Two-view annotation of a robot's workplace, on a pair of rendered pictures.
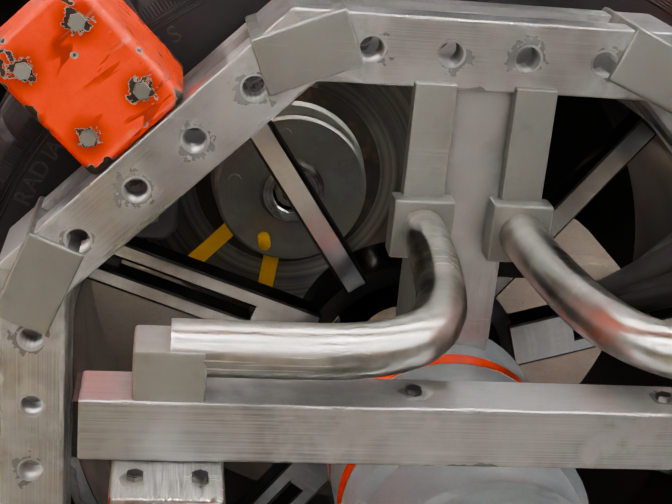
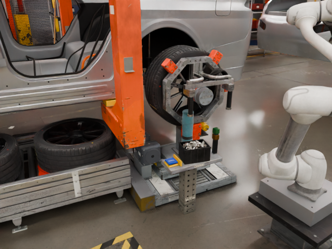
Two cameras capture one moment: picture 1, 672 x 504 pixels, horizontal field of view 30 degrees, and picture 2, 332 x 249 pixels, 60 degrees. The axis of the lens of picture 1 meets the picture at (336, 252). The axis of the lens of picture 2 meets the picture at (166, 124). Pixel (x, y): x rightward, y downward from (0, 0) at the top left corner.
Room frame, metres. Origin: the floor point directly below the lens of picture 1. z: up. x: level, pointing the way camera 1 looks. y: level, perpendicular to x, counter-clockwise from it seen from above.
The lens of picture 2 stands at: (-1.35, 0.80, 1.52)
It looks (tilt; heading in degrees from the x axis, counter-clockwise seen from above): 23 degrees down; 343
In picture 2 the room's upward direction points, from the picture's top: straight up
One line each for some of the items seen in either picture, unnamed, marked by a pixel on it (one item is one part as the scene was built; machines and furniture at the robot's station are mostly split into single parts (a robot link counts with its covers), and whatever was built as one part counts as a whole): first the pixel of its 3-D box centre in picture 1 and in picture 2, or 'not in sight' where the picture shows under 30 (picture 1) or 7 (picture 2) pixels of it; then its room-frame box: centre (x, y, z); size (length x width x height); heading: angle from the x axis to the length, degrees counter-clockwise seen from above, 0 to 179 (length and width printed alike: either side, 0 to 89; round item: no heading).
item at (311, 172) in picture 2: not in sight; (310, 167); (-0.14, -0.51, 0.57); 0.18 x 0.16 x 0.22; 63
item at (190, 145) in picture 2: not in sight; (194, 150); (0.37, 0.06, 0.52); 0.20 x 0.14 x 0.13; 89
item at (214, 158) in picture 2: not in sight; (191, 160); (0.36, 0.08, 0.44); 0.43 x 0.17 x 0.03; 98
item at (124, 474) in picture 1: (166, 489); (188, 91); (0.50, 0.07, 0.93); 0.09 x 0.05 x 0.05; 8
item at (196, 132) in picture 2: not in sight; (190, 130); (0.76, -0.06, 0.48); 0.16 x 0.12 x 0.17; 8
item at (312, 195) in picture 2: not in sight; (309, 185); (-0.14, -0.53, 0.43); 0.22 x 0.18 x 0.06; 113
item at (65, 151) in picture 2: not in sight; (76, 144); (0.99, 0.89, 0.39); 0.66 x 0.66 x 0.24
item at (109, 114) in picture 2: not in sight; (117, 108); (0.94, 0.53, 0.69); 0.52 x 0.17 x 0.35; 8
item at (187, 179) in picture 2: not in sight; (187, 186); (0.36, 0.11, 0.21); 0.10 x 0.10 x 0.42; 8
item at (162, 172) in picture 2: not in sight; (177, 160); (0.89, 0.01, 0.13); 0.50 x 0.36 x 0.10; 98
